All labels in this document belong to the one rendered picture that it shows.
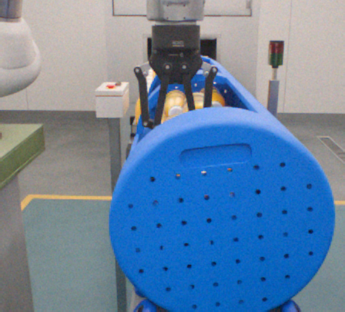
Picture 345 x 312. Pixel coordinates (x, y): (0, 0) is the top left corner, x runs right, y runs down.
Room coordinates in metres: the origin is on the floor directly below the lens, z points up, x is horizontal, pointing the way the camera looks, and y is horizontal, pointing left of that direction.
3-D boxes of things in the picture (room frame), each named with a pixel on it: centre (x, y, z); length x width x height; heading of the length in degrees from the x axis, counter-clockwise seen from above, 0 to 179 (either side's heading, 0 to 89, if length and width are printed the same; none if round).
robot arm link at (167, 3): (0.66, 0.00, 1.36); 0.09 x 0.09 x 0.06
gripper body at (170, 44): (0.67, -0.01, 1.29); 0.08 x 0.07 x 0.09; 90
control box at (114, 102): (1.57, 0.23, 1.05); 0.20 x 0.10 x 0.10; 0
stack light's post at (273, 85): (1.74, -0.42, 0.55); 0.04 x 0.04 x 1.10; 0
